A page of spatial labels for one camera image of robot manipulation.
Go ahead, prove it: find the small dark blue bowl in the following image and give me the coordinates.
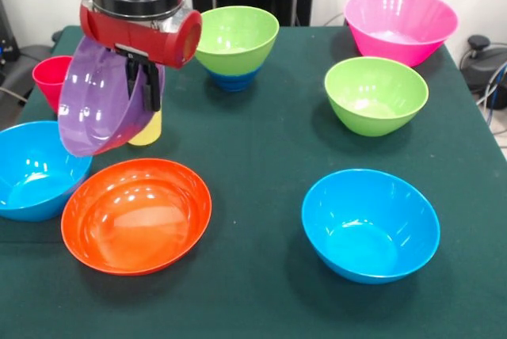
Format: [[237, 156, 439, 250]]
[[205, 65, 262, 93]]

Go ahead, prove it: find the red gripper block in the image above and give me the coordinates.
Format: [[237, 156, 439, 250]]
[[78, 0, 204, 112]]

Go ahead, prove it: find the large magenta plastic bowl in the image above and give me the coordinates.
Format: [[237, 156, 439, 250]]
[[343, 0, 459, 68]]

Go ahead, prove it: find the red plastic cup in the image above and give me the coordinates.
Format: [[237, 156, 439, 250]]
[[32, 55, 74, 115]]

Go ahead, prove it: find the tangle of floor cables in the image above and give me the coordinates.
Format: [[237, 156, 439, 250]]
[[475, 59, 507, 150]]

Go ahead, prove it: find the yellow plastic cup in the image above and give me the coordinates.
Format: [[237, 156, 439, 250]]
[[127, 109, 162, 147]]

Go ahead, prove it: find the light blue plastic bowl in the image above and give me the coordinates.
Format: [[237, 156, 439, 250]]
[[0, 120, 94, 223], [301, 168, 441, 285]]

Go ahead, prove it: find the dark green tablecloth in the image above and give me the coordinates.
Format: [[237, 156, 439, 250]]
[[0, 25, 507, 339]]

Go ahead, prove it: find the orange plastic bowl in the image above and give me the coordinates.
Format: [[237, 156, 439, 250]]
[[60, 158, 213, 276]]

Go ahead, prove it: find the purple plastic bowl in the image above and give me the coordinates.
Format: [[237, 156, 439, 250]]
[[57, 36, 166, 158]]

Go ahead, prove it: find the black equipment case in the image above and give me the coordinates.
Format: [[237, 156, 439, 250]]
[[0, 0, 21, 74]]

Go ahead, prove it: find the green plastic bowl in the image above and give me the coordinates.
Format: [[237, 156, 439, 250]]
[[324, 56, 430, 138], [193, 6, 280, 77]]

